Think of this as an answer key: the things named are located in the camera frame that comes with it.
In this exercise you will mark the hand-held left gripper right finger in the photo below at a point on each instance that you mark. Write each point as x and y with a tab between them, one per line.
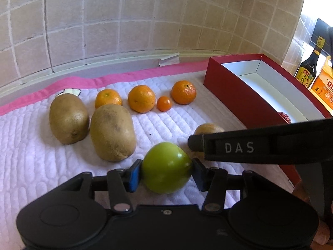
199	178

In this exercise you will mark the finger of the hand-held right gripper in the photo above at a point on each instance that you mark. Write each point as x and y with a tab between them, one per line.
196	142

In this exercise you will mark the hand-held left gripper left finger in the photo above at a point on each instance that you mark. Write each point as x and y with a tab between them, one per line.
134	178

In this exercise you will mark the small brown kiwi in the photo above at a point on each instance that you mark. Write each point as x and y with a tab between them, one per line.
208	129

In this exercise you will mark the green apple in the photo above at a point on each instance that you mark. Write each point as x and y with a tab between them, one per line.
166	168

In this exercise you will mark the red cardboard box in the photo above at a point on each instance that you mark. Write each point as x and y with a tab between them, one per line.
234	91

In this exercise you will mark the person's right hand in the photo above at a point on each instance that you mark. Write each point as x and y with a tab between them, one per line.
325	233

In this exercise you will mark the red fruit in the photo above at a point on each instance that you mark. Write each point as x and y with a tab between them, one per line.
284	117

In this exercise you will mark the white quilted mat pink trim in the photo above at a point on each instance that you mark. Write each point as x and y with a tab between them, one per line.
161	127

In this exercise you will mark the small orange cherry tomato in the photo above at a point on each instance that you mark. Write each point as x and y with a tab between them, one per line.
164	103

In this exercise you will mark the large brown kiwi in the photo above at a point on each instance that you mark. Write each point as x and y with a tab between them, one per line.
113	132
69	119

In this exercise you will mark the orange mandarin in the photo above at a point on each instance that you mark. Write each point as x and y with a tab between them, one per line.
141	99
183	92
108	99

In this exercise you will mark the yellow cooking oil bottle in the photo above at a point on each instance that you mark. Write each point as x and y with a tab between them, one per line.
324	88

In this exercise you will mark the dark soy sauce bottle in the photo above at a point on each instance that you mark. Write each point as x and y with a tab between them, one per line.
309	69

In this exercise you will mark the white paper scrap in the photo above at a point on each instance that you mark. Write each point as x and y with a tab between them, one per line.
169	60

